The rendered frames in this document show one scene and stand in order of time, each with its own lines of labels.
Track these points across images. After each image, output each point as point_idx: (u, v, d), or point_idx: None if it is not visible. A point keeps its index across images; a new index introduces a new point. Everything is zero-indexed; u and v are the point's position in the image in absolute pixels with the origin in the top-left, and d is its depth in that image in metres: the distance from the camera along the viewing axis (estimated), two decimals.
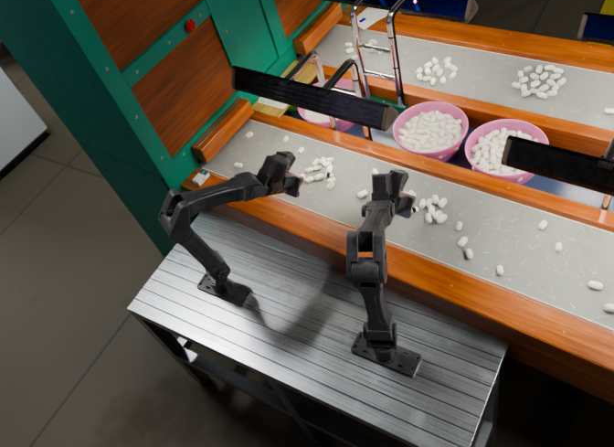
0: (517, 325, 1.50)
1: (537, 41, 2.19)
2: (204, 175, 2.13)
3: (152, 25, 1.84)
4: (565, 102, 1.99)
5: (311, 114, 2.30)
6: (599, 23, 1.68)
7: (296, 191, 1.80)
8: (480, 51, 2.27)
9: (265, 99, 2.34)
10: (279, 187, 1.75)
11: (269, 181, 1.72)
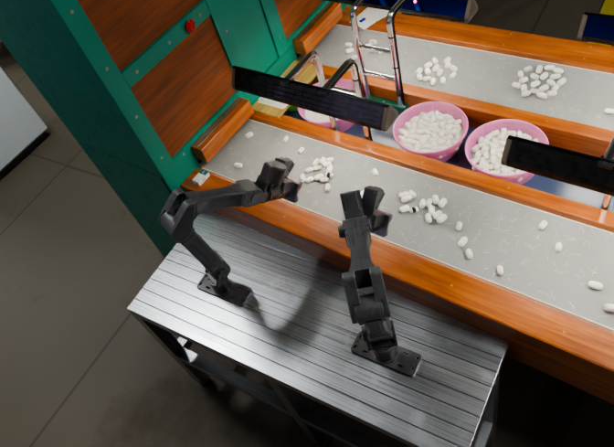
0: (517, 325, 1.50)
1: (537, 41, 2.19)
2: (204, 175, 2.13)
3: (152, 25, 1.84)
4: (565, 102, 1.99)
5: (311, 114, 2.30)
6: (599, 23, 1.68)
7: (294, 196, 1.84)
8: (480, 51, 2.27)
9: (265, 99, 2.34)
10: (278, 193, 1.79)
11: (268, 186, 1.76)
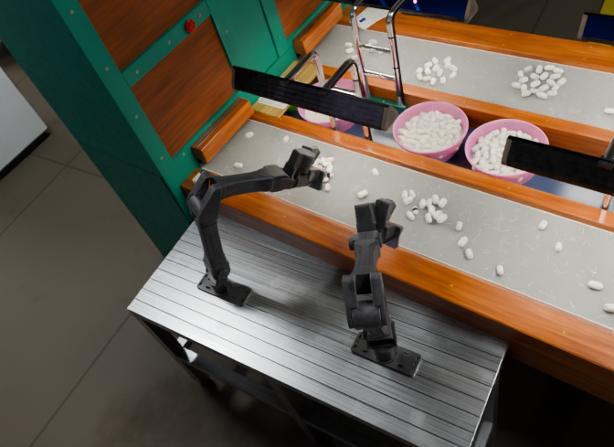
0: (517, 325, 1.50)
1: (537, 41, 2.19)
2: None
3: (152, 25, 1.84)
4: (565, 102, 1.99)
5: (311, 114, 2.30)
6: (599, 23, 1.68)
7: (320, 185, 1.85)
8: (480, 51, 2.27)
9: (265, 99, 2.34)
10: (304, 180, 1.80)
11: (294, 174, 1.77)
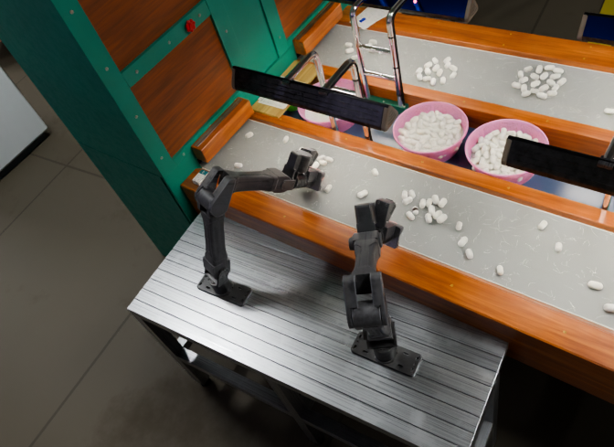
0: (517, 325, 1.50)
1: (537, 41, 2.19)
2: (204, 175, 2.13)
3: (152, 25, 1.84)
4: (565, 102, 1.99)
5: (311, 114, 2.30)
6: (599, 23, 1.68)
7: (318, 186, 1.93)
8: (480, 51, 2.27)
9: (265, 99, 2.34)
10: (303, 180, 1.88)
11: (293, 175, 1.85)
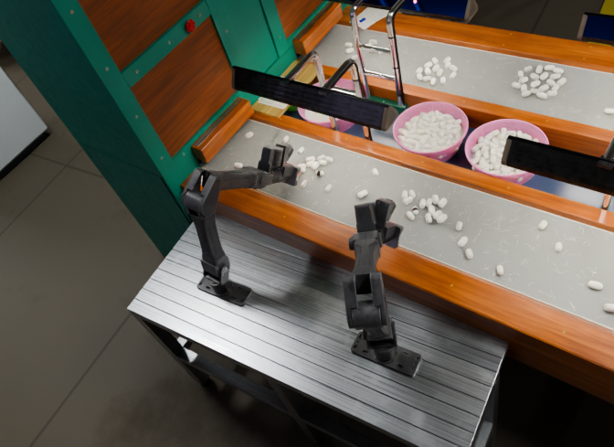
0: (517, 325, 1.50)
1: (537, 41, 2.19)
2: None
3: (152, 25, 1.84)
4: (565, 102, 1.99)
5: (311, 114, 2.30)
6: (599, 23, 1.68)
7: (294, 180, 1.97)
8: (480, 51, 2.27)
9: (265, 99, 2.34)
10: (279, 175, 1.91)
11: None
